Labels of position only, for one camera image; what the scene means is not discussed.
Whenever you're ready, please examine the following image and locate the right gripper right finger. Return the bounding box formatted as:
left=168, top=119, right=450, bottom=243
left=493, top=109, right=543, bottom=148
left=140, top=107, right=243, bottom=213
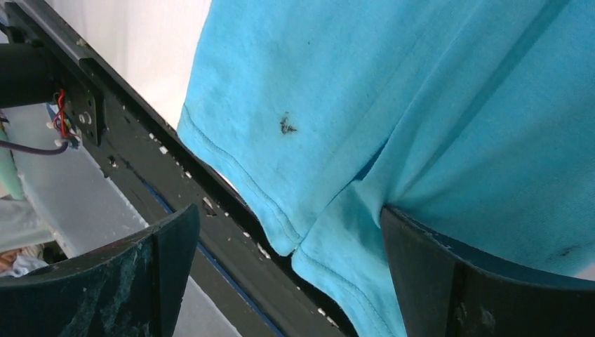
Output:
left=380, top=207, right=594, bottom=336

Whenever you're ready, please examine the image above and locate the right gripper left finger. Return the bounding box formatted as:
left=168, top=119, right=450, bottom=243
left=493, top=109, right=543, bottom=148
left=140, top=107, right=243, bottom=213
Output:
left=1, top=205, right=200, bottom=336

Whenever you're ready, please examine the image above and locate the cyan t shirt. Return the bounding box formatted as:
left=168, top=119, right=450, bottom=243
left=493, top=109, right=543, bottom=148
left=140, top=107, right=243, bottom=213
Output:
left=178, top=1, right=594, bottom=336

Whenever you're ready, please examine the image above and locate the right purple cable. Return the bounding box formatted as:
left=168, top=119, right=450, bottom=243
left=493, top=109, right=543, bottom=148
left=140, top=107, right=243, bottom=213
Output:
left=0, top=139, right=71, bottom=157

